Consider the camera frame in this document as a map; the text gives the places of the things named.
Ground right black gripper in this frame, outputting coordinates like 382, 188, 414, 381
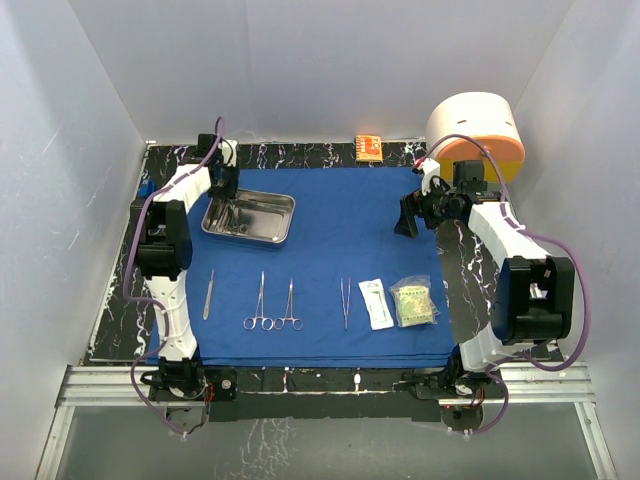
394, 176, 460, 238

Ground steel ring-handle scissors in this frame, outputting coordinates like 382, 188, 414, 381
217, 200, 248, 235
273, 279, 304, 331

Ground metal instrument tray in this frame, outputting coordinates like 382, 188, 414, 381
201, 189, 296, 249

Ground green suture packet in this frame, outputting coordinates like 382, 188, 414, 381
390, 275, 439, 328

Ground blue surgical drape cloth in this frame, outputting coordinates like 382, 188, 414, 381
186, 167, 454, 368

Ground white packet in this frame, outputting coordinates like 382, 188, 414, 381
359, 279, 394, 331

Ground steel scalpel handle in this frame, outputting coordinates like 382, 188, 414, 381
202, 269, 215, 321

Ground pink cylindrical tissue phantom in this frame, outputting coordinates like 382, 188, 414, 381
425, 92, 525, 183

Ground steel forceps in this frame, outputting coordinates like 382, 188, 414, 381
340, 278, 351, 331

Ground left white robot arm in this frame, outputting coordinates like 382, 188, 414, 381
128, 133, 240, 362

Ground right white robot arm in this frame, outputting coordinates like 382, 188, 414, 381
394, 158, 575, 397

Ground small orange circuit board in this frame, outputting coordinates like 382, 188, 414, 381
355, 135, 384, 163

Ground small blue plastic clip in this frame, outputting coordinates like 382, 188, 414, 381
136, 178, 156, 199

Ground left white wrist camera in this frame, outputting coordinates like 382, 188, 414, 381
220, 139, 238, 167

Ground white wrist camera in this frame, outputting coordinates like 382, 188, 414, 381
220, 139, 238, 167
412, 157, 440, 196

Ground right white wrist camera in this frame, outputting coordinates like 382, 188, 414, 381
412, 157, 440, 196

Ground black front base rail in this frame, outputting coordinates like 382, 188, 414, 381
207, 367, 504, 425

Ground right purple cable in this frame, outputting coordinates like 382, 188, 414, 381
414, 133, 593, 436

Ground aluminium frame extrusion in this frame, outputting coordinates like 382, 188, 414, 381
37, 363, 618, 479

